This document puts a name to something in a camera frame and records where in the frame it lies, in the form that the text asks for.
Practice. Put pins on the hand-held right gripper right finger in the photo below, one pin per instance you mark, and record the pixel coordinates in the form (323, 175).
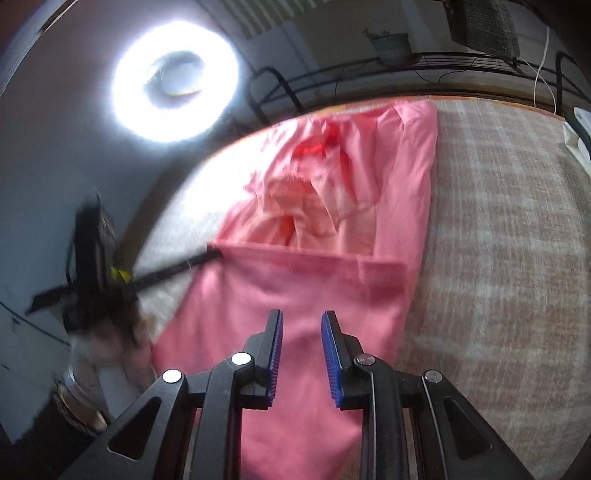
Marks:
(333, 360)

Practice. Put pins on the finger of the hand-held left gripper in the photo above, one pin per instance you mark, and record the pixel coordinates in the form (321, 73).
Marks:
(175, 267)

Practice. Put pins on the pink t-shirt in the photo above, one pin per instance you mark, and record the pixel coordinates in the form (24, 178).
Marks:
(314, 286)

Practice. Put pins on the potted plant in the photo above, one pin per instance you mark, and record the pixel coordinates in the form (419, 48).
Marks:
(392, 48)

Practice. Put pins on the black metal clothes rack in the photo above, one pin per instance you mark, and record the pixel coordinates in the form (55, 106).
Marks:
(461, 62)

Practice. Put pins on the plaid covered table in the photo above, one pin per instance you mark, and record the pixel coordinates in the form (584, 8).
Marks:
(485, 277)

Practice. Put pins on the folded white grey garment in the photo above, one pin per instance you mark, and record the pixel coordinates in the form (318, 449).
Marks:
(582, 138)

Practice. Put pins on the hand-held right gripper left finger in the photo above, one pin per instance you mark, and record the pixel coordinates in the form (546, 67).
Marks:
(276, 355)

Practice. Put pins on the black bed frame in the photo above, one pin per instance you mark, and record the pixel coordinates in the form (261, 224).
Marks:
(559, 83)

